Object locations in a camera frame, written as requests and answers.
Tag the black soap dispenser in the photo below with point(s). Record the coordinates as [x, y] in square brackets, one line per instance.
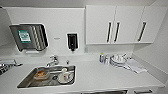
[72, 41]

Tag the small chrome sink knob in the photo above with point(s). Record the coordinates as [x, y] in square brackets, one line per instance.
[67, 62]

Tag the chrome sink faucet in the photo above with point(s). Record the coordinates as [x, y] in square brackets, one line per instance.
[52, 61]

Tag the white bowl with cup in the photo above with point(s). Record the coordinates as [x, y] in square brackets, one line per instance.
[65, 76]

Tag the stacked white dishes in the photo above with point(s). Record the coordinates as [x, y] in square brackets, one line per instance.
[118, 61]

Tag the orange food container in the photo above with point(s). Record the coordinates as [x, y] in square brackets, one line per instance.
[41, 74]

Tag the steel paper towel dispenser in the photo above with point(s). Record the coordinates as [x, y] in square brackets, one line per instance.
[30, 37]

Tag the stainless steel sink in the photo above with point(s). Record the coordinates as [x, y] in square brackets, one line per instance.
[26, 81]

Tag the white drawer stack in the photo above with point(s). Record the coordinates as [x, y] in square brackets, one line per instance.
[143, 92]

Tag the white wall outlet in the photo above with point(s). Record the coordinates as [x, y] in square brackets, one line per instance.
[86, 49]

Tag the small wall label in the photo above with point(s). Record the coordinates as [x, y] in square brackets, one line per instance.
[56, 38]

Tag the white wall cabinet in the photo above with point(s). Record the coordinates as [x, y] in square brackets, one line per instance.
[126, 23]

